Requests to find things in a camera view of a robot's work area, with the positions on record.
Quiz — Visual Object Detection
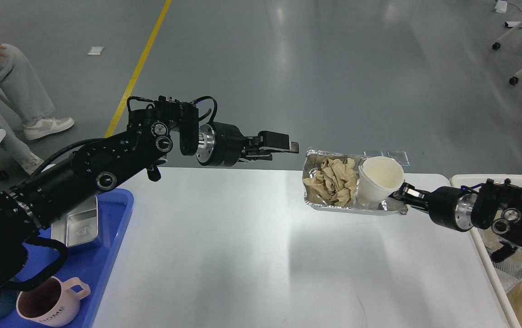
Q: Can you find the stainless steel rectangular tray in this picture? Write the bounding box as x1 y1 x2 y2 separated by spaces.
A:
51 196 102 253

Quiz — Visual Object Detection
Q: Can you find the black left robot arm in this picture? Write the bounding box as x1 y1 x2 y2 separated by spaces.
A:
0 96 299 299

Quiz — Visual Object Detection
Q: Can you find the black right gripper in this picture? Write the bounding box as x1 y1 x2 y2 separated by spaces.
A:
394 182 477 232

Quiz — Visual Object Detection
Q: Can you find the aluminium foil container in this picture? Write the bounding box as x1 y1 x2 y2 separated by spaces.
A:
302 148 408 216

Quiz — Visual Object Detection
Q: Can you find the clear floor plate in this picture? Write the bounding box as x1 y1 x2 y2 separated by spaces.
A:
386 151 410 167
363 151 387 158

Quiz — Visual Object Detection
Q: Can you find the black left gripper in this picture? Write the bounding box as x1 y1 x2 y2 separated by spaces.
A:
196 122 299 167

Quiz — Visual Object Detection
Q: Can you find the white paper cup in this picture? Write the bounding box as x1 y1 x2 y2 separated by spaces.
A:
356 156 404 208

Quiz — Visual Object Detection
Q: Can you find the person in grey trousers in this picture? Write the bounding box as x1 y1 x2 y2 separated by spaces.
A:
0 44 74 174

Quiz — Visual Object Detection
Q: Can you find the pink ceramic mug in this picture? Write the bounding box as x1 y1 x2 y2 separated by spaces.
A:
15 276 92 328

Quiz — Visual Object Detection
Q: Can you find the clear floor plate left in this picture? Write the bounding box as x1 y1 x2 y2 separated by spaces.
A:
363 151 387 158

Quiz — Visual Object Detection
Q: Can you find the brown paper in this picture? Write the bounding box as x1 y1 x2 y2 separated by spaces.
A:
302 157 358 207

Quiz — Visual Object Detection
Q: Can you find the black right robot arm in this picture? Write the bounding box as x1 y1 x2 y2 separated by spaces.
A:
391 179 522 263

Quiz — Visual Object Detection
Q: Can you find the foil container in bin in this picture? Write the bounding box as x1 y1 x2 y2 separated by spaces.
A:
492 259 522 293

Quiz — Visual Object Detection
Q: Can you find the clear floor plate right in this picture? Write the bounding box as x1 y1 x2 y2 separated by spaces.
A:
386 151 410 167

